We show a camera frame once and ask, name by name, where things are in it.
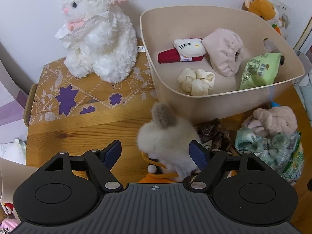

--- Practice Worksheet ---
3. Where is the green knitted scrunchie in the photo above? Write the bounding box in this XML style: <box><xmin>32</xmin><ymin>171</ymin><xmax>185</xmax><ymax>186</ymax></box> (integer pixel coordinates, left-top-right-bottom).
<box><xmin>235</xmin><ymin>127</ymin><xmax>304</xmax><ymax>182</ymax></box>

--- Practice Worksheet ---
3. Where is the white plush bunny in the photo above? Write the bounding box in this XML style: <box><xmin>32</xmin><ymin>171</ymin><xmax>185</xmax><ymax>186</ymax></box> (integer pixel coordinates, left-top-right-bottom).
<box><xmin>56</xmin><ymin>0</ymin><xmax>137</xmax><ymax>83</ymax></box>

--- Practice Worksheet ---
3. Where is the cream sock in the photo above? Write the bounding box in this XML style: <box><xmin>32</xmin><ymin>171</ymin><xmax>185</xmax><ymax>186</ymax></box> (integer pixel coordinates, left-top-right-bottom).
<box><xmin>177</xmin><ymin>68</ymin><xmax>215</xmax><ymax>96</ymax></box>

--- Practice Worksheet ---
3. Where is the purple striped box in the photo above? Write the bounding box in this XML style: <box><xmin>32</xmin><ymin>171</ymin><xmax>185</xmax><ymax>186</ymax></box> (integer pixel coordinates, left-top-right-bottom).
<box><xmin>0</xmin><ymin>65</ymin><xmax>28</xmax><ymax>144</ymax></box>

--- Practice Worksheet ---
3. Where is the floral patterned box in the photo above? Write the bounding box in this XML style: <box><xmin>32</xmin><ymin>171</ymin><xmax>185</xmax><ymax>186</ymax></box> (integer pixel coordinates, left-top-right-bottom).
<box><xmin>24</xmin><ymin>43</ymin><xmax>156</xmax><ymax>126</ymax></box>

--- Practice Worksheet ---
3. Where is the beige storage bin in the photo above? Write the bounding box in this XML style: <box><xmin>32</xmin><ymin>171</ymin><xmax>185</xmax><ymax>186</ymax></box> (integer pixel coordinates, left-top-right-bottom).
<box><xmin>140</xmin><ymin>6</ymin><xmax>305</xmax><ymax>123</ymax></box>

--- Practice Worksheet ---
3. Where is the pink fluffy scrunchie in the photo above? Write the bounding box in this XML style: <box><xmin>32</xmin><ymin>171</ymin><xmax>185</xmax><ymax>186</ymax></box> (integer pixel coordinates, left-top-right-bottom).
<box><xmin>252</xmin><ymin>106</ymin><xmax>298</xmax><ymax>136</ymax></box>

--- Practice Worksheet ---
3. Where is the white furry plush with orange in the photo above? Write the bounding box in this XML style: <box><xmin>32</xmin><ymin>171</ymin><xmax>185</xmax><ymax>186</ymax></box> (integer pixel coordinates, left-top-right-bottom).
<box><xmin>137</xmin><ymin>103</ymin><xmax>202</xmax><ymax>182</ymax></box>

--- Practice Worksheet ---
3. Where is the green snack bag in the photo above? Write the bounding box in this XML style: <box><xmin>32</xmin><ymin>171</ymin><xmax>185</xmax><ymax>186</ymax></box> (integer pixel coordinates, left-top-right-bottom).
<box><xmin>239</xmin><ymin>53</ymin><xmax>282</xmax><ymax>90</ymax></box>

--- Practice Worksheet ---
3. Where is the orange sock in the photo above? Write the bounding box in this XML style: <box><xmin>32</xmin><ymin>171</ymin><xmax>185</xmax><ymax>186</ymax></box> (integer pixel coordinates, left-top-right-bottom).
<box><xmin>138</xmin><ymin>173</ymin><xmax>173</xmax><ymax>184</ymax></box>

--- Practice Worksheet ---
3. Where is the white wall socket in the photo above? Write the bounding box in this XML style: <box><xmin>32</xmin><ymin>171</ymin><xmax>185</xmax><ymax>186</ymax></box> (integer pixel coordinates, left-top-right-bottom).
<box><xmin>268</xmin><ymin>0</ymin><xmax>291</xmax><ymax>14</ymax></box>

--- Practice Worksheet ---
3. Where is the red Hello Kitty plush clip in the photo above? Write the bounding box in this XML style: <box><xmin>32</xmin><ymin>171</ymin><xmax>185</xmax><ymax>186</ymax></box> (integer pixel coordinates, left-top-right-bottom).
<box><xmin>158</xmin><ymin>37</ymin><xmax>207</xmax><ymax>63</ymax></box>

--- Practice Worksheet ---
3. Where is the pink cloth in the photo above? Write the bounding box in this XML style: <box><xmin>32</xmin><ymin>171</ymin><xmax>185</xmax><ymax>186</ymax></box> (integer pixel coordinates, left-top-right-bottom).
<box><xmin>202</xmin><ymin>28</ymin><xmax>244</xmax><ymax>77</ymax></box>

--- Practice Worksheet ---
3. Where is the orange hamster plush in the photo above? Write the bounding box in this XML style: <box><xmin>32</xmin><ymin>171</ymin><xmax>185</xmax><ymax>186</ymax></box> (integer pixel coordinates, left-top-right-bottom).
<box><xmin>242</xmin><ymin>0</ymin><xmax>290</xmax><ymax>40</ymax></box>

